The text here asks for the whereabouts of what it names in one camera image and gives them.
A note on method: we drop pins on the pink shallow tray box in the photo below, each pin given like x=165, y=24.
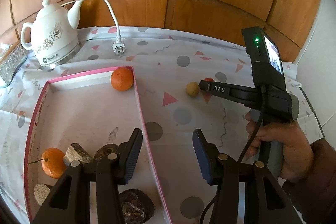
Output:
x=84, y=108

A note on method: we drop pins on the dark brown round fruit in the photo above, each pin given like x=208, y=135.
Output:
x=104, y=151
x=137, y=207

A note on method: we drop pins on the right forearm dark sleeve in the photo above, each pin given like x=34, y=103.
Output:
x=314, y=195

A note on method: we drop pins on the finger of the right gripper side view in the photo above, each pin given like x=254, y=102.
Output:
x=217, y=89

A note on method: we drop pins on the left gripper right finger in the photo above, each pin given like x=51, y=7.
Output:
x=265, y=201

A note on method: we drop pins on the right hand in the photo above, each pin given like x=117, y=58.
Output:
x=297, y=152

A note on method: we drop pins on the orange tangerine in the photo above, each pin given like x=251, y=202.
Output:
x=122, y=79
x=52, y=162

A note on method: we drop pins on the silver ornate tissue box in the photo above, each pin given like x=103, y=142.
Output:
x=12, y=58

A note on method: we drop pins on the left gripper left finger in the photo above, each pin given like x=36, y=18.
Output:
x=69, y=199

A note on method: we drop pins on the dark cylinder fruit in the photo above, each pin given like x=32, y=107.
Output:
x=41, y=191
x=76, y=152

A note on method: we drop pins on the patterned white tablecloth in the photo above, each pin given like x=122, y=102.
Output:
x=163, y=63

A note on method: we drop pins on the red tomato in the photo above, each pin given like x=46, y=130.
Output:
x=209, y=79

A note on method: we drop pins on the white ceramic electric kettle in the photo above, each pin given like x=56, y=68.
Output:
x=53, y=36

